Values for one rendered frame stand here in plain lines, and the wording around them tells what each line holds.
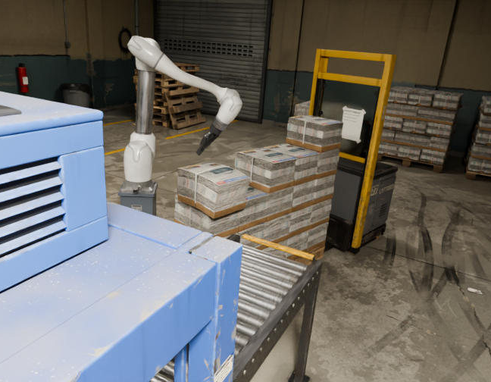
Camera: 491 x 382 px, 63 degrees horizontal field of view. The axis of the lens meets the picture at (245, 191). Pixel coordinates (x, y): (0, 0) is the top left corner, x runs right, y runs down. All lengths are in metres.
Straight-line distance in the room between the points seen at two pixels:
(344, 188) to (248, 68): 6.54
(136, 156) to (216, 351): 1.77
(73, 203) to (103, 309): 0.16
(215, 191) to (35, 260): 1.90
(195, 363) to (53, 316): 0.29
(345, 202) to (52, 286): 3.69
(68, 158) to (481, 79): 8.75
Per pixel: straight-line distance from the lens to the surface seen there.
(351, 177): 4.02
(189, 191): 2.60
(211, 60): 10.72
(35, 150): 0.54
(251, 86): 10.16
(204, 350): 0.70
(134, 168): 2.36
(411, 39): 9.14
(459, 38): 9.07
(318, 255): 3.84
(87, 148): 0.59
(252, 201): 2.83
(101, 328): 0.49
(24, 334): 0.51
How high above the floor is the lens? 1.85
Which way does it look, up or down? 20 degrees down
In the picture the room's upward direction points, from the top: 4 degrees clockwise
